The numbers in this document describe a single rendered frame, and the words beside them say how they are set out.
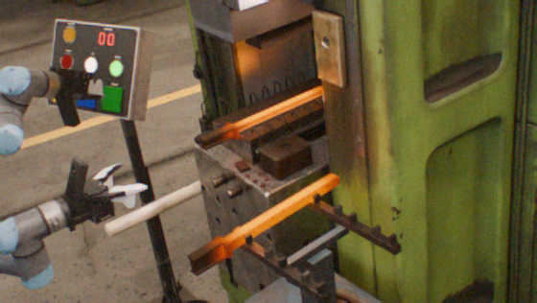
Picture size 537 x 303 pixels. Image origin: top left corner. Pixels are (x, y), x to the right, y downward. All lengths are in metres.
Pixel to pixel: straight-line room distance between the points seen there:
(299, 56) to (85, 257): 1.54
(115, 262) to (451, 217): 1.70
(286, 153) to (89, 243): 1.75
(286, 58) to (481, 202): 0.72
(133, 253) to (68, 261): 0.29
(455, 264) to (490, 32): 0.68
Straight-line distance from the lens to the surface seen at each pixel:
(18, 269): 1.89
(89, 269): 3.33
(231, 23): 1.83
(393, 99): 1.67
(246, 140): 1.98
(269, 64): 2.27
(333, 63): 1.74
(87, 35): 2.41
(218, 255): 1.64
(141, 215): 2.41
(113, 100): 2.31
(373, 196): 1.87
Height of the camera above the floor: 1.94
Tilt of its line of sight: 30 degrees down
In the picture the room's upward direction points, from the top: 8 degrees counter-clockwise
